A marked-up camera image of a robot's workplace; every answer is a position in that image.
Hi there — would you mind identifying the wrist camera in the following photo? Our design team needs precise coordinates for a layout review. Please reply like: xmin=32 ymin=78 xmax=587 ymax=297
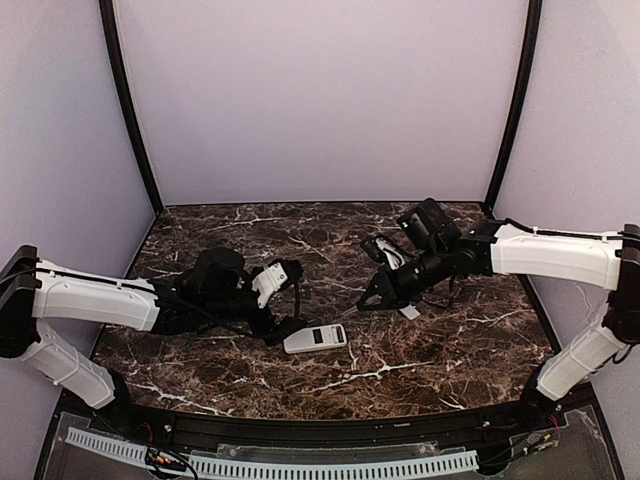
xmin=190 ymin=247 xmax=245 ymax=298
xmin=397 ymin=198 xmax=462 ymax=252

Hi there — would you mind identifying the left black frame post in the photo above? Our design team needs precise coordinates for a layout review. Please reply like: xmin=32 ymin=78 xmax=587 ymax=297
xmin=98 ymin=0 xmax=164 ymax=216

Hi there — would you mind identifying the white battery cover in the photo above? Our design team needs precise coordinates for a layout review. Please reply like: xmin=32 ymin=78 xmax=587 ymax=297
xmin=400 ymin=305 xmax=420 ymax=320

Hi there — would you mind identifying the white remote control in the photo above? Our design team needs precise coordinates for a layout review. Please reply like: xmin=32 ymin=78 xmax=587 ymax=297
xmin=283 ymin=324 xmax=348 ymax=354

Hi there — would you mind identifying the right black frame post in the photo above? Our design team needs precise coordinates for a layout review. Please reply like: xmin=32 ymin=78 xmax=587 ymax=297
xmin=483 ymin=0 xmax=543 ymax=216

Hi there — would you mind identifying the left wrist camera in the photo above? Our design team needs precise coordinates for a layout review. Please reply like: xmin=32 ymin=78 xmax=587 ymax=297
xmin=190 ymin=247 xmax=245 ymax=298

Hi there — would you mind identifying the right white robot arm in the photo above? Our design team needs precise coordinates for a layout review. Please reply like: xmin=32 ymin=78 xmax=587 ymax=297
xmin=357 ymin=219 xmax=639 ymax=402

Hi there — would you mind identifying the white slotted cable duct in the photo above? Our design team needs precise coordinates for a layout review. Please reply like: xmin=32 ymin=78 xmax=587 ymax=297
xmin=64 ymin=427 xmax=479 ymax=479

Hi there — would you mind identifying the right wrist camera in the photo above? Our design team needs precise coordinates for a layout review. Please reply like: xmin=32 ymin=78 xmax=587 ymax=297
xmin=397 ymin=198 xmax=462 ymax=252

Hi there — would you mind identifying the black frame post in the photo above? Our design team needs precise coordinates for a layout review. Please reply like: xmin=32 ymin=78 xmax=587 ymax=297
xmin=98 ymin=0 xmax=164 ymax=216
xmin=483 ymin=0 xmax=543 ymax=216

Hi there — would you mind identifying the black front rail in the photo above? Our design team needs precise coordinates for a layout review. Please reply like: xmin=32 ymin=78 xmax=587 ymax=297
xmin=84 ymin=394 xmax=566 ymax=454

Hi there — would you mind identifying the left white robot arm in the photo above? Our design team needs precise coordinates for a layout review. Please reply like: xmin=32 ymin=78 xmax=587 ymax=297
xmin=1 ymin=245 xmax=305 ymax=410

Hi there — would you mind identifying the clear handle screwdriver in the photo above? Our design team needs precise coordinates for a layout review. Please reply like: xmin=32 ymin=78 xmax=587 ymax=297
xmin=341 ymin=306 xmax=362 ymax=318

